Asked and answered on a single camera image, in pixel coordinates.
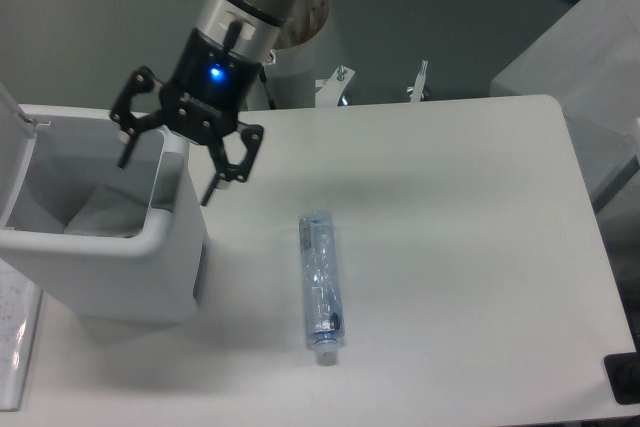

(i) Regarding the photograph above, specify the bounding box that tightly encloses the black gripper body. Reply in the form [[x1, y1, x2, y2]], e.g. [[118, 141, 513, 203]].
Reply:
[[159, 29, 259, 145]]

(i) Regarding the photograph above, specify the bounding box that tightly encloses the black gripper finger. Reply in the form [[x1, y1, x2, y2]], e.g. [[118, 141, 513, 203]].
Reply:
[[109, 66, 165, 168], [200, 122, 264, 206]]

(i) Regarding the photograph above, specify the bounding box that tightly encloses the clear plastic bag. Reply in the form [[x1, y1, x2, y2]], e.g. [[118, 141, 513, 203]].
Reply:
[[64, 185, 147, 238]]

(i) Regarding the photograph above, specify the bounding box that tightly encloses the crushed clear plastic bottle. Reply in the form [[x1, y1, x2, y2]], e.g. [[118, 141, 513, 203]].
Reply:
[[298, 211, 345, 367]]

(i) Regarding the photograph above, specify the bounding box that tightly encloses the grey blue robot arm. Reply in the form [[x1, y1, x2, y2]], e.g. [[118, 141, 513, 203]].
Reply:
[[110, 0, 296, 205]]

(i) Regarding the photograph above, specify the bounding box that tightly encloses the white open trash can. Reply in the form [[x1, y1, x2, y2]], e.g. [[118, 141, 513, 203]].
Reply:
[[1, 92, 208, 323]]

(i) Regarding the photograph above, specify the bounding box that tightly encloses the metal table clamp screw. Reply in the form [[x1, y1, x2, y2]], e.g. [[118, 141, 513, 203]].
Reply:
[[406, 59, 430, 103]]

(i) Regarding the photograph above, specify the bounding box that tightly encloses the laminated paper sheet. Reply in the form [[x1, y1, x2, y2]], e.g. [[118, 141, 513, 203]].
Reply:
[[1, 261, 42, 412]]

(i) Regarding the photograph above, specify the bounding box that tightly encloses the black device table corner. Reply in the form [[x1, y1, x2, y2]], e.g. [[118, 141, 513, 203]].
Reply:
[[604, 352, 639, 405]]

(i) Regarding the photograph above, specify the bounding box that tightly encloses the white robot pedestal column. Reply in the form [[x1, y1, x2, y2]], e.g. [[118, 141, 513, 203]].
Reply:
[[247, 0, 329, 111]]

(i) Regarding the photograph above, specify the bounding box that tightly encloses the white table clamp bracket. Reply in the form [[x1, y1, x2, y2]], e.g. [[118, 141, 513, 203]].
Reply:
[[315, 65, 355, 107]]

